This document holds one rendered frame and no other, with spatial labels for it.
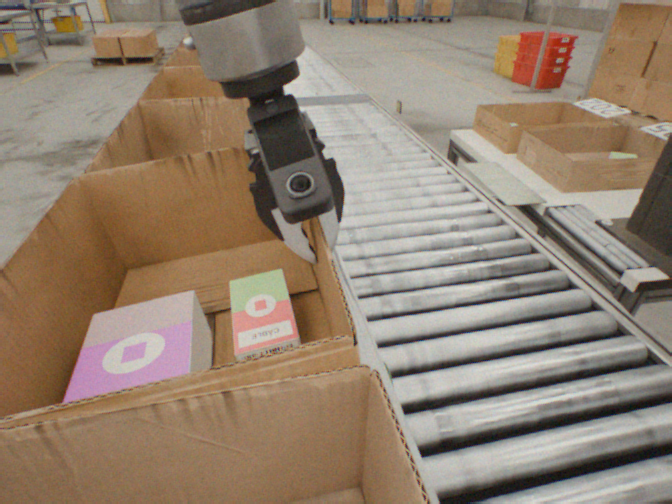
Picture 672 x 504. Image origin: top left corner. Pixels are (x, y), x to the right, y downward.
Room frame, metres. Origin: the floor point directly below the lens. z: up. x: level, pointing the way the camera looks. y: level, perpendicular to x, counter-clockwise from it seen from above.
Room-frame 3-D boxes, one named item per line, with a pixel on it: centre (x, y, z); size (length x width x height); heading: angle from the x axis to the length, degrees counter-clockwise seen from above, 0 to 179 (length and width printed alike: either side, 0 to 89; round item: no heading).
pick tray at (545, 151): (1.21, -0.83, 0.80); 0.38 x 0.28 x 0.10; 96
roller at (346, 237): (0.88, -0.19, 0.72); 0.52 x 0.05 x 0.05; 102
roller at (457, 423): (0.37, -0.30, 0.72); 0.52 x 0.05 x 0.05; 102
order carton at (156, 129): (0.72, 0.24, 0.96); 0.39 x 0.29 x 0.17; 12
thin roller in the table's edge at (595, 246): (0.83, -0.61, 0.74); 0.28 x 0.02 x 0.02; 9
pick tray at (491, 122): (1.53, -0.77, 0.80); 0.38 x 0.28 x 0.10; 98
